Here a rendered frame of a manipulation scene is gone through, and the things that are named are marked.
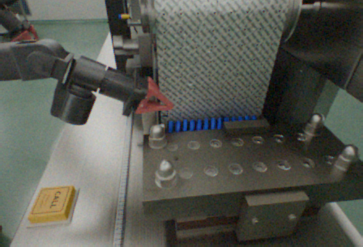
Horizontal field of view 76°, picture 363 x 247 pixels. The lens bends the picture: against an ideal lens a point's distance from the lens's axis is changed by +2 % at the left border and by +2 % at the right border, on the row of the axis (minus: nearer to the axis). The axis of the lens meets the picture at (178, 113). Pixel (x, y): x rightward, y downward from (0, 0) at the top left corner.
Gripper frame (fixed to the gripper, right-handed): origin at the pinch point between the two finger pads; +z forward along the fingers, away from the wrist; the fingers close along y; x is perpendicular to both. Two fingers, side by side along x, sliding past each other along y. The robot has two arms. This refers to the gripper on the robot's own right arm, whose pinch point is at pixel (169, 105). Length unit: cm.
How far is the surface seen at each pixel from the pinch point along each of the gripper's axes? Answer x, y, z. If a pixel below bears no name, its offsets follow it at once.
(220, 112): 3.1, 0.3, 11.6
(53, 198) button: -25.2, 9.6, -15.1
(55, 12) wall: -179, -557, -149
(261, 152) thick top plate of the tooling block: 4.1, 12.1, 16.6
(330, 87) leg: 18, -13, 46
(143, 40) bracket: 8.3, -7.1, -9.8
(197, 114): 0.5, 0.3, 6.9
